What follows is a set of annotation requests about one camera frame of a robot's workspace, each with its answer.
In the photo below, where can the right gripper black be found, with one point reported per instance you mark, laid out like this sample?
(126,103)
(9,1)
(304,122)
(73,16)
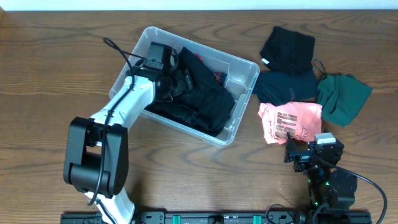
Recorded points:
(304,158)

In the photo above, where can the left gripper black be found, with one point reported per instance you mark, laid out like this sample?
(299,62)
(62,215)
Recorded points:
(184,84)

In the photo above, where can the large black garment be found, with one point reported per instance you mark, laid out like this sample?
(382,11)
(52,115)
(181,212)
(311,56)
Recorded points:
(206,108)

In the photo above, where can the red navy plaid shirt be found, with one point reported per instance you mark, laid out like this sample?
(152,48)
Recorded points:
(220,76)

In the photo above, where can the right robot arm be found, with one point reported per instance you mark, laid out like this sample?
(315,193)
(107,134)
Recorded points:
(327,185)

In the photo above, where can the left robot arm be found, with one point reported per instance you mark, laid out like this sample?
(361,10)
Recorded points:
(97,161)

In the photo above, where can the pink printed t-shirt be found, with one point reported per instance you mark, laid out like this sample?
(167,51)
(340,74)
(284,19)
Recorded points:
(301,120)

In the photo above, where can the clear plastic storage bin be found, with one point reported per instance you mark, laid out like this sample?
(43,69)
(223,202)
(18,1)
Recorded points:
(241,78)

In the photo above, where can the dark teal folded garment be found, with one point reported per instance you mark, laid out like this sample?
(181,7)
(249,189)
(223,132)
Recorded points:
(279,88)

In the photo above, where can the green folded garment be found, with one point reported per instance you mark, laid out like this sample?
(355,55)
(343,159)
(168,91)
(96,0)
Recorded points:
(342,98)

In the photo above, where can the small black folded garment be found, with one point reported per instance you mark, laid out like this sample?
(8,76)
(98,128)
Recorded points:
(288,51)

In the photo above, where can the black mounting rail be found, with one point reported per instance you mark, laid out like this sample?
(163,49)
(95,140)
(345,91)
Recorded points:
(273,216)

